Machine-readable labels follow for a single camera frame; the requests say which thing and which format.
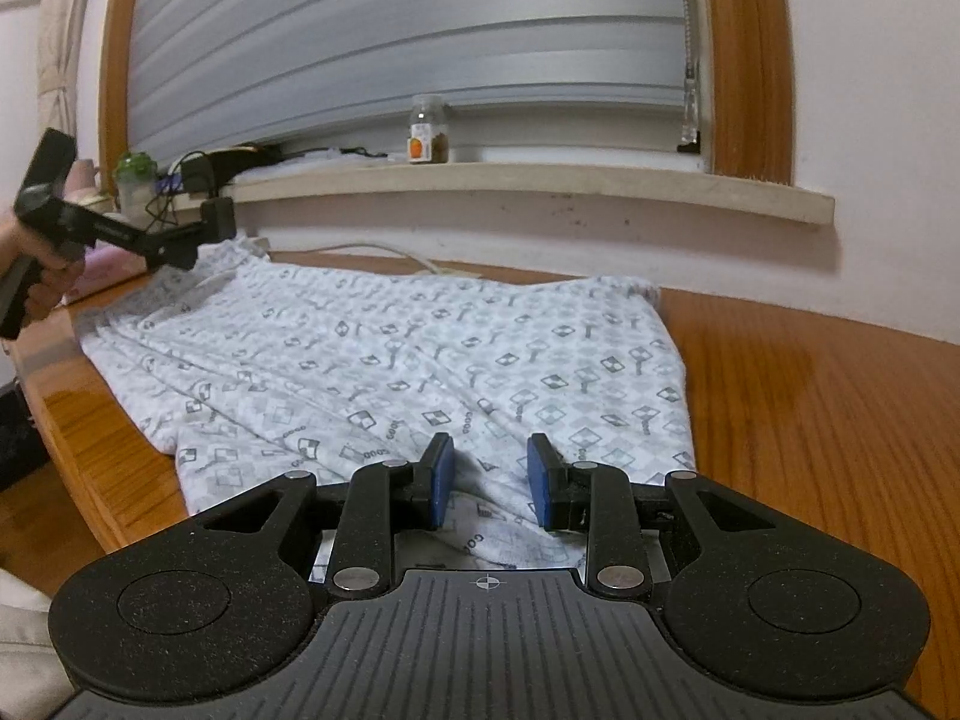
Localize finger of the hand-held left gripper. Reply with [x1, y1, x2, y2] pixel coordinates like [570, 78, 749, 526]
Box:
[148, 244, 200, 271]
[146, 199, 237, 246]

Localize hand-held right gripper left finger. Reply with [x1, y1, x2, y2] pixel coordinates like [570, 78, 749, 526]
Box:
[201, 432, 455, 595]

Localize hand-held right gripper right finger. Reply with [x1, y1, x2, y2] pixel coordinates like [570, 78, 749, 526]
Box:
[526, 432, 777, 595]

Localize white patterned pants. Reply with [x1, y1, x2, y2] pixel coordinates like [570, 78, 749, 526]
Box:
[77, 235, 700, 569]

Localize person's left hand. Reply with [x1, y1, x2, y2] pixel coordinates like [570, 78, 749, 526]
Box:
[0, 210, 83, 325]

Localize pink cup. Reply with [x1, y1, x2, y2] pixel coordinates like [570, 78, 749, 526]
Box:
[71, 157, 106, 200]

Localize black power adapter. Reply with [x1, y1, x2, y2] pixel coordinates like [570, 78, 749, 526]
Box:
[180, 146, 290, 194]

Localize pink cloth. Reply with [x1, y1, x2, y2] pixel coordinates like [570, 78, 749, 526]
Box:
[64, 244, 147, 305]

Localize green lidded bottle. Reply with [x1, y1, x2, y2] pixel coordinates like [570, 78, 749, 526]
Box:
[112, 151, 158, 224]

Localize beige curtain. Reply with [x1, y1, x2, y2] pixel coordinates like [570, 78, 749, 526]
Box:
[34, 0, 106, 166]

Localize glass jar orange label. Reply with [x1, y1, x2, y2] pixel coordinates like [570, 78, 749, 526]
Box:
[407, 93, 451, 164]

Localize grey window blind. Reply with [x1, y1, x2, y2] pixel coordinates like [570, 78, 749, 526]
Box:
[124, 0, 710, 160]

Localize beige window sill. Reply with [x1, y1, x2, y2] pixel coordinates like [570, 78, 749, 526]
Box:
[229, 161, 837, 227]

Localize black cable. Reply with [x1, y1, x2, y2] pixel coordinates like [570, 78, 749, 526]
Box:
[281, 144, 391, 162]

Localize white power cable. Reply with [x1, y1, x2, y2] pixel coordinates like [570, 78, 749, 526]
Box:
[266, 240, 455, 280]

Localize clear blind cord pull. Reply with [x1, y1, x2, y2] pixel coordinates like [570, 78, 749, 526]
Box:
[677, 64, 702, 151]

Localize wooden window frame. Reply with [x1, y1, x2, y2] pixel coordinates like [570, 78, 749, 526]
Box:
[97, 0, 797, 186]

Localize bead blind chain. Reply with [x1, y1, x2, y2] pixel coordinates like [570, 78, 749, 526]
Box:
[673, 0, 702, 76]

